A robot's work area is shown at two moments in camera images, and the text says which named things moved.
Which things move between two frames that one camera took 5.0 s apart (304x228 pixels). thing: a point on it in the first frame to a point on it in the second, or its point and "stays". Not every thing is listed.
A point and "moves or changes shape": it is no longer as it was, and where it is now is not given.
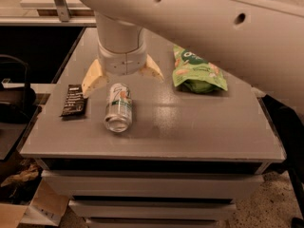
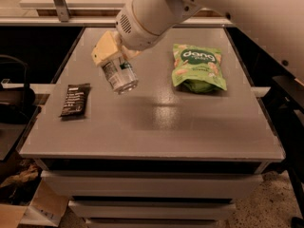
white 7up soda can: (119, 107) moves or changes shape
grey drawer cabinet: (140, 152) stays
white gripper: (123, 62) to (132, 32)
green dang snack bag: (195, 73) stays
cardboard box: (46, 207) stays
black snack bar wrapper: (76, 104) stays
